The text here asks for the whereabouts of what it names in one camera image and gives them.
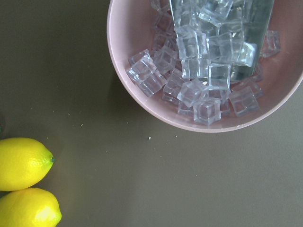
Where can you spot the lower whole lemon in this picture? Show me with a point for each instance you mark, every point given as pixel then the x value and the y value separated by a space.
pixel 31 207

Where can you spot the upper whole lemon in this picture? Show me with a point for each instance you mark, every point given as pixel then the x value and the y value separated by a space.
pixel 23 163

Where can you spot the whole lemon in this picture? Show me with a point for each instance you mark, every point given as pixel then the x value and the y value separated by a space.
pixel 23 163
pixel 31 207

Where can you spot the pink ice bowl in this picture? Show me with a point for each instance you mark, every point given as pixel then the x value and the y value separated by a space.
pixel 129 31

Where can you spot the steel ice scoop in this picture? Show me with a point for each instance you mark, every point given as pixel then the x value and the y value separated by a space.
pixel 229 32

